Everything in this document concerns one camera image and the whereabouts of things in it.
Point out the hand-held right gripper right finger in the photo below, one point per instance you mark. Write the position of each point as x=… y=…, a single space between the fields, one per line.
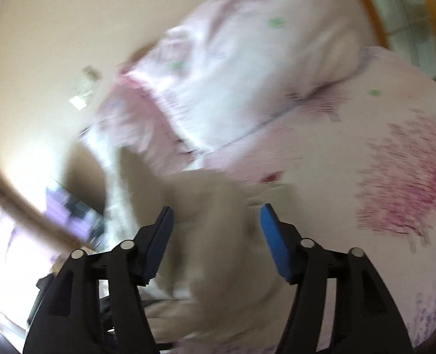
x=277 y=243

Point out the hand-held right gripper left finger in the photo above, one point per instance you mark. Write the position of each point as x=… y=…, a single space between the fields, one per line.
x=159 y=247

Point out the beige puffer jacket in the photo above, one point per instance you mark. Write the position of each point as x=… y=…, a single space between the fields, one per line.
x=210 y=258

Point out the pink floral pillow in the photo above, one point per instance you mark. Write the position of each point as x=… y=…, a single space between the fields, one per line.
x=247 y=62
x=137 y=118

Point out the pink floral bed sheet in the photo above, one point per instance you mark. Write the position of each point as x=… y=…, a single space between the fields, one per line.
x=387 y=155

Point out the wooden headboard with glass panels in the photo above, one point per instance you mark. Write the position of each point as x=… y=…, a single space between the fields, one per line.
x=367 y=0

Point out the window with wooden frame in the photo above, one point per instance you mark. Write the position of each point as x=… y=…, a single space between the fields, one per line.
x=7 y=265

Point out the white wall fixture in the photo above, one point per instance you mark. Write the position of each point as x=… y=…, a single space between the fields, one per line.
x=79 y=99

